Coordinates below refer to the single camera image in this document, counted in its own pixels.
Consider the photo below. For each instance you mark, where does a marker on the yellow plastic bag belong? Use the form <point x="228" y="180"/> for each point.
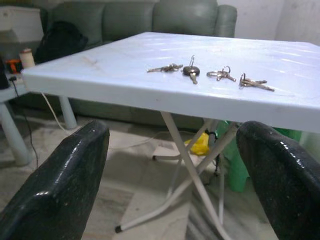
<point x="199" y="145"/>

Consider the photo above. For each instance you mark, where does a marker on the green plastic stool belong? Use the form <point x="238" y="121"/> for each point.
<point x="235" y="160"/>

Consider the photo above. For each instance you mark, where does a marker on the slim brass key bunch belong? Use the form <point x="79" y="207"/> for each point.
<point x="165" y="68"/>

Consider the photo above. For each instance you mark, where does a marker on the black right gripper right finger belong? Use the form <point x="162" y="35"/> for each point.
<point x="282" y="180"/>

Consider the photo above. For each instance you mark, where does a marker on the white thread spool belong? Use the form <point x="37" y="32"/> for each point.
<point x="27" y="58"/>

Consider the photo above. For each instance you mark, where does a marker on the black backpack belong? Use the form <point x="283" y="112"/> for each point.
<point x="60" y="42"/>

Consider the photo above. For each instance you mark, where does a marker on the orange power tool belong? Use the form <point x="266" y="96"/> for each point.
<point x="13" y="65"/>

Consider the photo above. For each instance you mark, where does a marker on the white plastic side table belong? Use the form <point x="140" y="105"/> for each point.
<point x="10" y="120"/>

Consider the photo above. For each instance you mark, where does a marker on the white folding table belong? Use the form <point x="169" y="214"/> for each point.
<point x="190" y="75"/>

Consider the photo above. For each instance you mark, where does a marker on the white storage box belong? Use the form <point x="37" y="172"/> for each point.
<point x="18" y="23"/>

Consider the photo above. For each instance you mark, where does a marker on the black-headed car key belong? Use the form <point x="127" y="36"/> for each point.
<point x="191" y="70"/>

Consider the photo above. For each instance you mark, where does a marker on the green leather sofa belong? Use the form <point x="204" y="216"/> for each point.
<point x="140" y="22"/>

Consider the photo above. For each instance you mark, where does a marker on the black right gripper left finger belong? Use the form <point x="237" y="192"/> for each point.
<point x="57" y="185"/>

